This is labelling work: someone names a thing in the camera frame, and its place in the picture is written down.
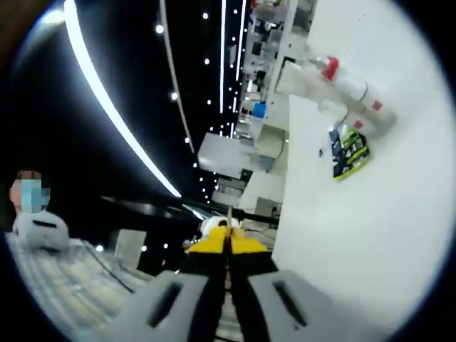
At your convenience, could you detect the white skincare tube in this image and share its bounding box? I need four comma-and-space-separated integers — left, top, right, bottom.
274, 58, 370, 108

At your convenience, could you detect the red banded skincare bottle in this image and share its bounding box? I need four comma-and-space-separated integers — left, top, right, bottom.
306, 55, 371, 98

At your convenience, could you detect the blue storage box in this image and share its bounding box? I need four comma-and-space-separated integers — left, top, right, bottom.
251, 101, 269, 119

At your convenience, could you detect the green black skincare packet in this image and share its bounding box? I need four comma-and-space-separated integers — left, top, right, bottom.
328, 122, 372, 183

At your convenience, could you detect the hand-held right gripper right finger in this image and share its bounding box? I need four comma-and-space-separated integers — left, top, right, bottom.
229, 233, 343, 342

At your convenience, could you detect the curved ceiling light strip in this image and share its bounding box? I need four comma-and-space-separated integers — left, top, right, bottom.
63, 0, 183, 200

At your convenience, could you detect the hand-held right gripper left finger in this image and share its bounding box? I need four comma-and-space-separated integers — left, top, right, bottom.
119, 227, 229, 342

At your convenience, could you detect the white chest device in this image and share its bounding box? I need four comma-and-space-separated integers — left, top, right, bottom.
13, 209, 71, 253

